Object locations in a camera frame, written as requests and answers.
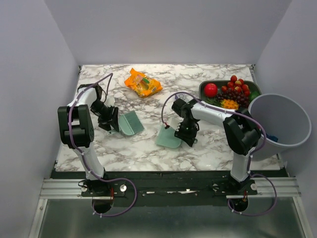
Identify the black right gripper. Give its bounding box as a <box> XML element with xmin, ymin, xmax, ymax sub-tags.
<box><xmin>174</xmin><ymin>119</ymin><xmax>197</xmax><ymax>147</ymax></box>

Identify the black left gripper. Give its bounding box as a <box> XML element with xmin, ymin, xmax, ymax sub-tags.
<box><xmin>91</xmin><ymin>99</ymin><xmax>120</xmax><ymax>133</ymax></box>

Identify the mint green brush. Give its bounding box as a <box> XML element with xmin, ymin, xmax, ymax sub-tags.
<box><xmin>118</xmin><ymin>111</ymin><xmax>144</xmax><ymax>136</ymax></box>

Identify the mint green dustpan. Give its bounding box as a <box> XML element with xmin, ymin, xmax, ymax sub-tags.
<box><xmin>156</xmin><ymin>125</ymin><xmax>182</xmax><ymax>149</ymax></box>

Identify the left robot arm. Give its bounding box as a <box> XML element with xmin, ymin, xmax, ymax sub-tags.
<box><xmin>57</xmin><ymin>84</ymin><xmax>119</xmax><ymax>196</ymax></box>

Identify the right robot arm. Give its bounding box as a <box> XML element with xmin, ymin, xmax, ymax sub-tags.
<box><xmin>166</xmin><ymin>99</ymin><xmax>262</xmax><ymax>194</ymax></box>

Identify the red apple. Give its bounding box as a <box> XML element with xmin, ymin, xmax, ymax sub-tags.
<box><xmin>204</xmin><ymin>83</ymin><xmax>218</xmax><ymax>98</ymax></box>

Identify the orange snack bag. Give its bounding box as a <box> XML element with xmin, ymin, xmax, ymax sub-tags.
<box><xmin>124</xmin><ymin>68</ymin><xmax>163</xmax><ymax>98</ymax></box>

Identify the orange toy pineapple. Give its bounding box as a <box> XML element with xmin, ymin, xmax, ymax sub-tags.
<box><xmin>205</xmin><ymin>98</ymin><xmax>239</xmax><ymax>110</ymax></box>

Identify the dark grape bunch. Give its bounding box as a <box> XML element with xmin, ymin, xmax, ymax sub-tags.
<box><xmin>215</xmin><ymin>91</ymin><xmax>250</xmax><ymax>108</ymax></box>

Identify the green lime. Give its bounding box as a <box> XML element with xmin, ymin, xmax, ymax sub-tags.
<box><xmin>249</xmin><ymin>91</ymin><xmax>260</xmax><ymax>102</ymax></box>

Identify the long blue paper scrap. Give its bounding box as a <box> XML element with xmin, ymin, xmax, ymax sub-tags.
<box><xmin>266</xmin><ymin>134</ymin><xmax>278</xmax><ymax>142</ymax></box>

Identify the grey waste bin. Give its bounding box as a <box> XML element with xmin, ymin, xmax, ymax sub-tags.
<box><xmin>248</xmin><ymin>94</ymin><xmax>312</xmax><ymax>161</ymax></box>

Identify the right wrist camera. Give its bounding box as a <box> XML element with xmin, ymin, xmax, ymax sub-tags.
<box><xmin>164</xmin><ymin>118</ymin><xmax>181</xmax><ymax>131</ymax></box>

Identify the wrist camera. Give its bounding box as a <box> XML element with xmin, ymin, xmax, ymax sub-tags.
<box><xmin>164</xmin><ymin>118</ymin><xmax>181</xmax><ymax>131</ymax></box>
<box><xmin>104</xmin><ymin>96</ymin><xmax>115</xmax><ymax>107</ymax></box>

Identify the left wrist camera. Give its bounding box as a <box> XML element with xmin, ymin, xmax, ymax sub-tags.
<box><xmin>104</xmin><ymin>96</ymin><xmax>115</xmax><ymax>107</ymax></box>

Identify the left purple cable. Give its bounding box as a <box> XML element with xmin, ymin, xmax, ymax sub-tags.
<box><xmin>68</xmin><ymin>73</ymin><xmax>137</xmax><ymax>218</ymax></box>

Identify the aluminium mounting rail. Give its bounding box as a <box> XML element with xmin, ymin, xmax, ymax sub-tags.
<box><xmin>40</xmin><ymin>178</ymin><xmax>301</xmax><ymax>200</ymax></box>

